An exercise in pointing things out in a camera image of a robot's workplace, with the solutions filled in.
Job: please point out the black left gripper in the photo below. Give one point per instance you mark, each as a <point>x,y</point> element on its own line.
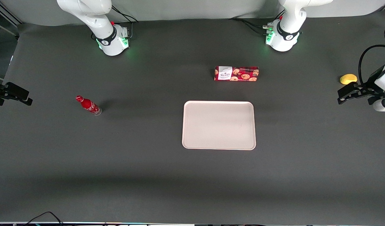
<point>369,91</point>

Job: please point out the red cookie box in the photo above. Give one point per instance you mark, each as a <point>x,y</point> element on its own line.
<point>242,73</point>

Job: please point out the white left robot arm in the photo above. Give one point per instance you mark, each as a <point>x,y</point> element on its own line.
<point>288,28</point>

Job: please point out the pale pink plastic tray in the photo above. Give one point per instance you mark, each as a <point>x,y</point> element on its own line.
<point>218,125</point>

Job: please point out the yellow lemon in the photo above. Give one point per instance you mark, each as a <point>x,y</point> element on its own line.
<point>348,79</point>

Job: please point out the red cola bottle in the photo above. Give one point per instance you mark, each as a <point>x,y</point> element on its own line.
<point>88,105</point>

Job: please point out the dark grey table mat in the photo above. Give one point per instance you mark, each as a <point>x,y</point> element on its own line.
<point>148,175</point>

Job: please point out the aluminium frame profile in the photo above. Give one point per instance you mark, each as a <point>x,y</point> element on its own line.
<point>7,12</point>

